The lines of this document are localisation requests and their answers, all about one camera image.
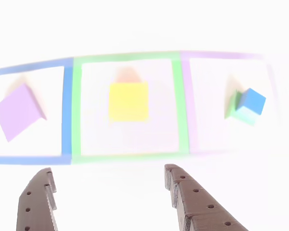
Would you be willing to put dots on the blue square frame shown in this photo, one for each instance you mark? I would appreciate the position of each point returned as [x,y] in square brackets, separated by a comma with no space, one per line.
[67,108]

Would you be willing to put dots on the small blue cube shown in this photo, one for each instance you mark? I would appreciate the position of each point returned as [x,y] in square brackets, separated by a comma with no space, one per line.
[253,101]

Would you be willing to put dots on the purple square frame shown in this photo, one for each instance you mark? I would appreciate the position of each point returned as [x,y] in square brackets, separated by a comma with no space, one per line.
[189,108]

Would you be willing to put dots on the large purple block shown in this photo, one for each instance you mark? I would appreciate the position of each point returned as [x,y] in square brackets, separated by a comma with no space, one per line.
[17,110]

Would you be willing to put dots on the green square frame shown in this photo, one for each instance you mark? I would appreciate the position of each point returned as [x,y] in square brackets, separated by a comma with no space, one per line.
[76,108]

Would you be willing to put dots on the green cube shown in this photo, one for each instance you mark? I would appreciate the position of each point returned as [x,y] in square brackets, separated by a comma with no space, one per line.
[232,108]

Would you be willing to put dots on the orange block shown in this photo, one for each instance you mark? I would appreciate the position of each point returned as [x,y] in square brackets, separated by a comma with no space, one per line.
[128,101]

